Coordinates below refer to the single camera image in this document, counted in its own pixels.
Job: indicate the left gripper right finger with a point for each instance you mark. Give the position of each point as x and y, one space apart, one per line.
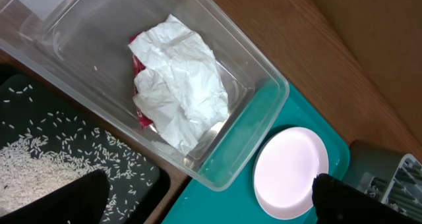
338 203

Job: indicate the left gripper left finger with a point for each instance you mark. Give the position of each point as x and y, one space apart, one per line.
81 201

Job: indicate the rice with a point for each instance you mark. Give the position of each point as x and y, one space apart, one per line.
46 144

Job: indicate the red sauce packet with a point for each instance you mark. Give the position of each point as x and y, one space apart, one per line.
138 67

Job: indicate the white napkin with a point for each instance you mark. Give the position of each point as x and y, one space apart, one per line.
179 89

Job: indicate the grey dishwasher rack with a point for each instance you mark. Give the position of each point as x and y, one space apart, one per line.
387 176

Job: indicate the black plastic tray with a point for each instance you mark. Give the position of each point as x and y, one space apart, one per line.
48 148

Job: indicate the pink plate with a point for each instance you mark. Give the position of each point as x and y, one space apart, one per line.
285 169

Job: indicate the teal serving tray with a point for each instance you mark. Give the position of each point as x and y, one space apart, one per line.
238 204

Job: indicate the clear plastic bin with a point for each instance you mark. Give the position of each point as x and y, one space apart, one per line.
81 47

